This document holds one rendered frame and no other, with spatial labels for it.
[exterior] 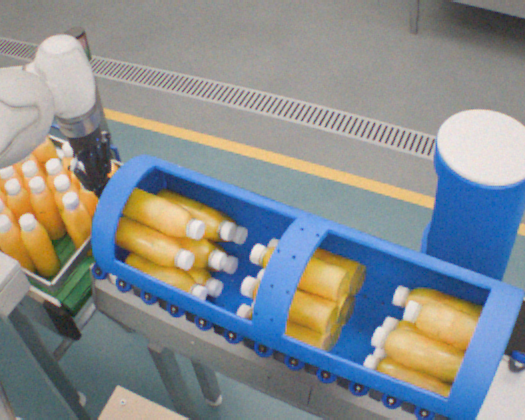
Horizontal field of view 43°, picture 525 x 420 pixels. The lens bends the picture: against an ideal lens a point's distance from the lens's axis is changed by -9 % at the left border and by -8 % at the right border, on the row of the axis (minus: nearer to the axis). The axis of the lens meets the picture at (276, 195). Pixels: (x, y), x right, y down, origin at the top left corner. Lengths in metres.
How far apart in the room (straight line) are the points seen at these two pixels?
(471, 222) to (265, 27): 2.46
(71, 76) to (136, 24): 2.98
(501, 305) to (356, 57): 2.67
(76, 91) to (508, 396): 1.08
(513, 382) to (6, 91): 1.19
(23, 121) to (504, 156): 1.32
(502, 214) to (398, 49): 2.17
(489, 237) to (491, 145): 0.25
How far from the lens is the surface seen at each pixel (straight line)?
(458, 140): 1.82
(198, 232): 1.47
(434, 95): 3.59
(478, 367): 1.24
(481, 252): 1.94
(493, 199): 1.77
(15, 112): 0.75
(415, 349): 1.32
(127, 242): 1.53
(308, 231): 1.34
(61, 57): 1.29
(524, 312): 2.61
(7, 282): 1.61
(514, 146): 1.84
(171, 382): 2.10
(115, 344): 2.73
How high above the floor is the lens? 2.27
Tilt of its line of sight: 48 degrees down
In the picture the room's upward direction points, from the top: 5 degrees counter-clockwise
